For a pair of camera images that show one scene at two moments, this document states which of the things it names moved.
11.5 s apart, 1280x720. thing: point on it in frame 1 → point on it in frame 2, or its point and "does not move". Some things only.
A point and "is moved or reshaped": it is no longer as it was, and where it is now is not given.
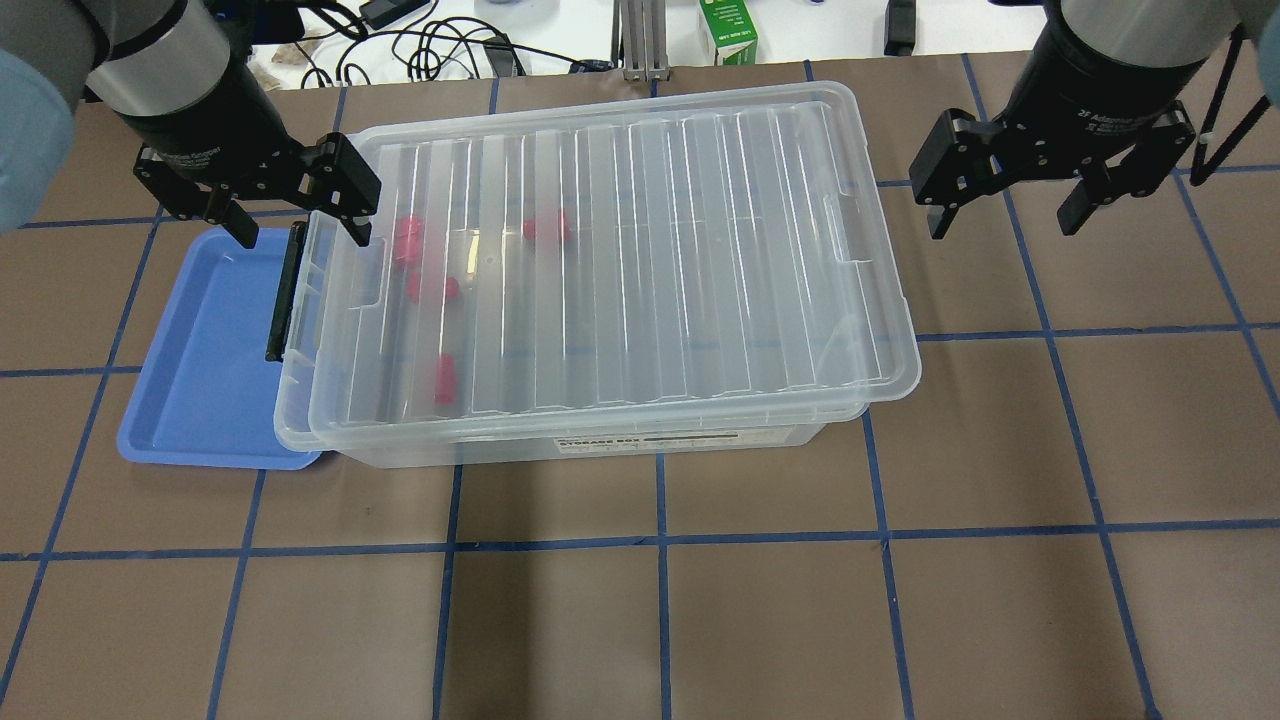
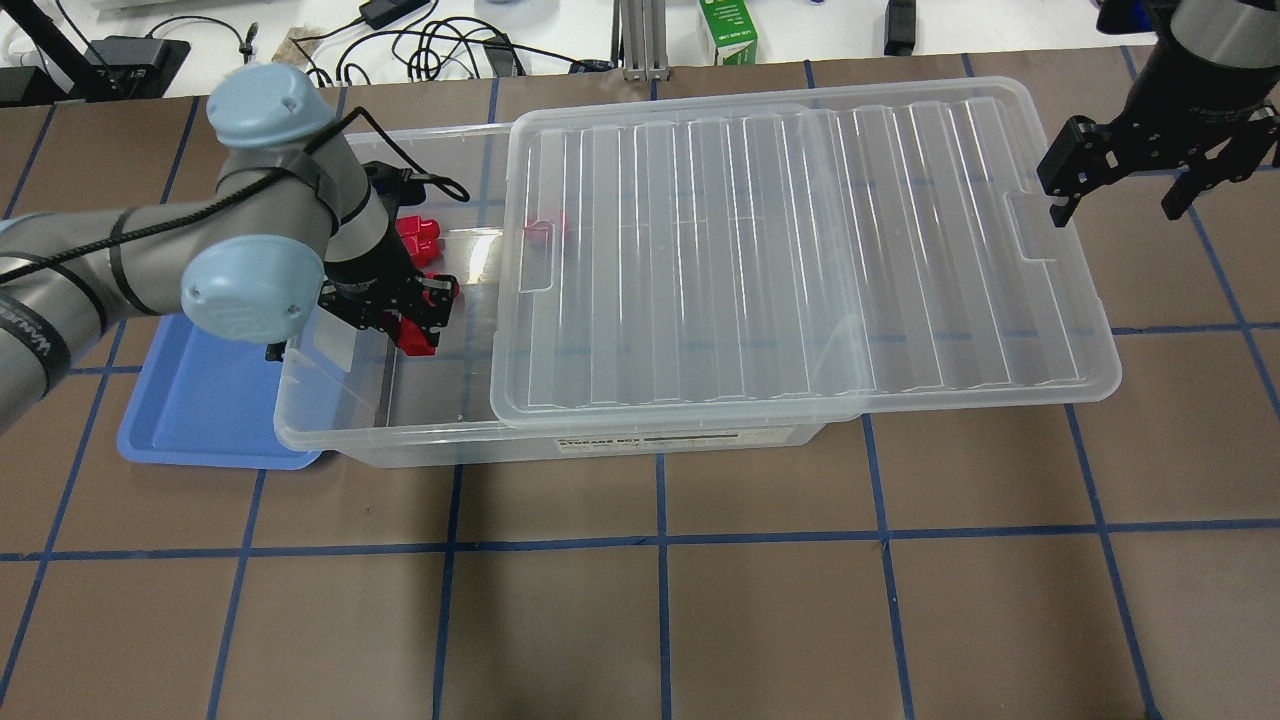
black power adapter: x=381 y=13 does not move
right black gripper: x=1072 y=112 → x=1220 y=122
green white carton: x=733 y=31 does not move
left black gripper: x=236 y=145 → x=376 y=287
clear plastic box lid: x=621 y=253 is moved or reshaped
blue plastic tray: x=206 y=395 does not move
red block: x=550 y=226 does not move
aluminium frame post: x=639 y=40 does not move
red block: x=445 y=379 → x=413 y=341
